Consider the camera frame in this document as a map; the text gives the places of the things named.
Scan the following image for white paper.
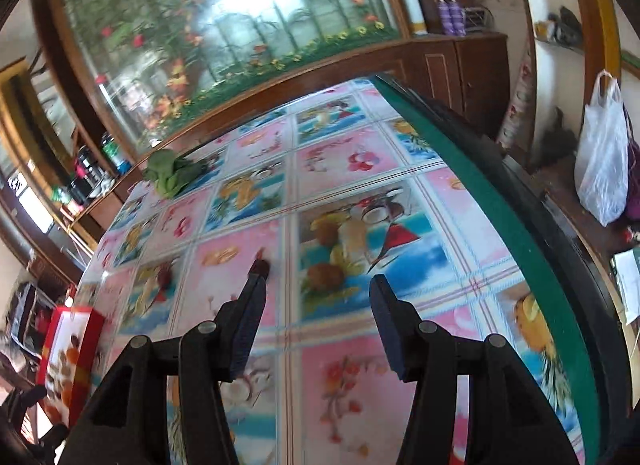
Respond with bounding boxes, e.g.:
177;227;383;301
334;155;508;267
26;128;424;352
609;247;640;327

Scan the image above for floral printed roll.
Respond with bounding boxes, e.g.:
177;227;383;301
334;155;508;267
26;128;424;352
497;40;537;152

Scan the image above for green label plastic bottle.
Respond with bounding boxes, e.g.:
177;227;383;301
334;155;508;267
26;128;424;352
100;132;132;172

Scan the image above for fish tank with flowers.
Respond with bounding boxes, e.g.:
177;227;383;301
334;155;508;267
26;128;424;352
47;0;407;148

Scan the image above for fruit printed tablecloth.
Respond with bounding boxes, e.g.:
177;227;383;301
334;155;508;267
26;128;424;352
70;79;587;465

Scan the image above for wooden partition cabinet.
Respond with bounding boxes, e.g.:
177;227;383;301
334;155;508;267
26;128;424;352
30;30;512;226

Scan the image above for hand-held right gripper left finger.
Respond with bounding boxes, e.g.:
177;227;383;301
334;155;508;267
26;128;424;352
57;275;268;465

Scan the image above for white plastic bag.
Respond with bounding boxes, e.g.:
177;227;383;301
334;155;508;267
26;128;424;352
573;70;630;227

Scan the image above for red box lid tray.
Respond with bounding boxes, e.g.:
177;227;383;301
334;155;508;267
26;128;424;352
39;306;107;428

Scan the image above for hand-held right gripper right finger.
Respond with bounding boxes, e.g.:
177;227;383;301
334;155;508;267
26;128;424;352
369;274;571;465

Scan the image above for green bok choy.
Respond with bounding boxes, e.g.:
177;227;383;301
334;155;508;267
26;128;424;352
142;149;207;199

